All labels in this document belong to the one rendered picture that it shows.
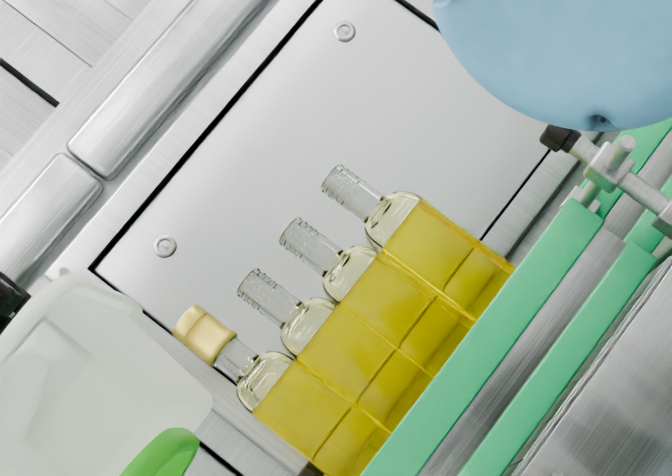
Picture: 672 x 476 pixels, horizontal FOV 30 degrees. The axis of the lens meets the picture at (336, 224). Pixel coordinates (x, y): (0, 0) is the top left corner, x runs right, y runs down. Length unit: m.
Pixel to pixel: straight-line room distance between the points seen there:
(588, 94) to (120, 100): 0.86
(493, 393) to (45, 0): 0.68
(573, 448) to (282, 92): 0.51
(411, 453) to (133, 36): 0.59
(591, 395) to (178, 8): 0.63
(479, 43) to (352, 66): 0.82
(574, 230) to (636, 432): 0.16
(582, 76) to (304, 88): 0.82
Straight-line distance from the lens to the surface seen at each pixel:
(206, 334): 1.04
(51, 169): 1.25
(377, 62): 1.26
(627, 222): 1.07
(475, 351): 0.92
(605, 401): 0.92
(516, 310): 0.93
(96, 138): 1.26
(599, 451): 0.91
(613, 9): 0.44
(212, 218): 1.21
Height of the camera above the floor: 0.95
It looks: 8 degrees up
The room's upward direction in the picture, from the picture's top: 53 degrees counter-clockwise
